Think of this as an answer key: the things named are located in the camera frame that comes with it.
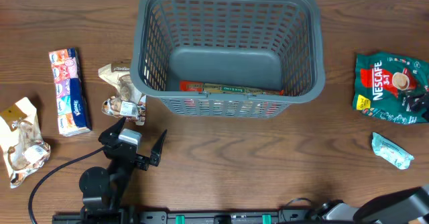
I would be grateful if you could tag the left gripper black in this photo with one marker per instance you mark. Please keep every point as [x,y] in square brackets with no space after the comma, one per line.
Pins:
[138,158]

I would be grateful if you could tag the green Nescafe coffee bag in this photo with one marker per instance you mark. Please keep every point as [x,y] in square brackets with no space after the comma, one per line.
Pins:
[383,84]

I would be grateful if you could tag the light teal small packet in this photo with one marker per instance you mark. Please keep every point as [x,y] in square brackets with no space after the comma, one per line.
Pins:
[391,152]

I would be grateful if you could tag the orange red noodle packet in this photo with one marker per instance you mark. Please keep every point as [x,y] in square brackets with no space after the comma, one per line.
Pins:
[201,87]

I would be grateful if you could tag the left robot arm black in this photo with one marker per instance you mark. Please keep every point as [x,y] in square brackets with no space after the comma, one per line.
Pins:
[102,188]

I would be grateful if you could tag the beige mushroom snack bag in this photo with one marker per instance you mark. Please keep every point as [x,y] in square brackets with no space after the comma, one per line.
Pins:
[128,102]

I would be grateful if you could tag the Kleenex tissue multipack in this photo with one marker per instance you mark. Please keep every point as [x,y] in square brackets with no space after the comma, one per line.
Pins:
[73,117]

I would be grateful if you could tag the beige snack bag far left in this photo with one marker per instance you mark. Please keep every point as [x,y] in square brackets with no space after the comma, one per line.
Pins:
[24,150]

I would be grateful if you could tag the grey plastic basket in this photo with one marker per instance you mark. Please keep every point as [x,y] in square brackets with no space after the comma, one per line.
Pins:
[265,44]

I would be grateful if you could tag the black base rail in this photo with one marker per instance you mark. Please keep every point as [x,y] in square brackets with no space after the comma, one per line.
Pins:
[161,217]

